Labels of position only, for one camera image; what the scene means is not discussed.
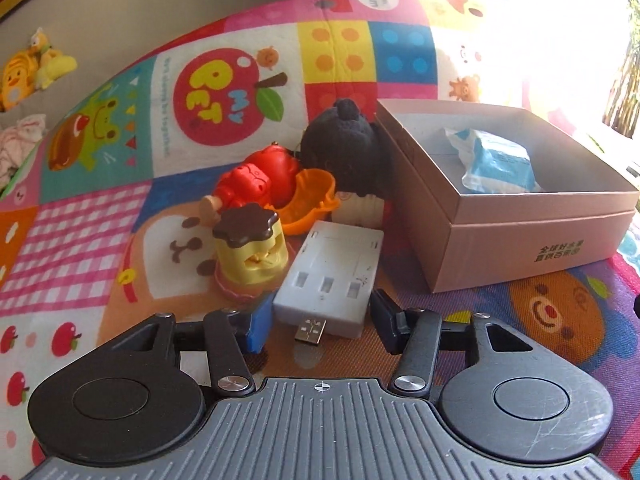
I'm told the yellow tiger duck plush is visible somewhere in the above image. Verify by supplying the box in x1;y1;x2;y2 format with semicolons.
1;51;39;110

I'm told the blue white tissue pack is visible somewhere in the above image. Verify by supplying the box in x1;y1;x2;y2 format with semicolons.
444;128;542;194

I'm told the yellow green plush toy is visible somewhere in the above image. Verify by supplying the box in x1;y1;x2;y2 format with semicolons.
28;27;78;90

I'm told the pink cardboard box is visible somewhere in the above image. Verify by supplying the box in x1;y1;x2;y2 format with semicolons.
376;99;639;292

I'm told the yellow pudding toy brown top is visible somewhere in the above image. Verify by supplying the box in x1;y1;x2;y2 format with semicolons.
213;203;293;304

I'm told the white ribbed toy figure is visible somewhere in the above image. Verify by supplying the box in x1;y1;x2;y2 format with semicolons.
331;192;392;230

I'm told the pink white crumpled cloth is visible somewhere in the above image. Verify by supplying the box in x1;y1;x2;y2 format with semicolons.
0;114;46;190

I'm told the colourful cartoon play mat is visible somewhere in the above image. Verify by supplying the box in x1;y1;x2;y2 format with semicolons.
0;0;640;480

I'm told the white usb charger hub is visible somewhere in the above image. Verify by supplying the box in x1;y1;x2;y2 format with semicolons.
273;220;384;339

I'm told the red apple doll figure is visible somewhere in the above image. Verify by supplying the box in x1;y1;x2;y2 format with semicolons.
198;144;302;226

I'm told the black plush toy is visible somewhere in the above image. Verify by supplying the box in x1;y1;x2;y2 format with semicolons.
299;99;390;198

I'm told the orange plastic shell half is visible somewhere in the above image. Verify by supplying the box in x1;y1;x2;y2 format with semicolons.
270;168;341;236

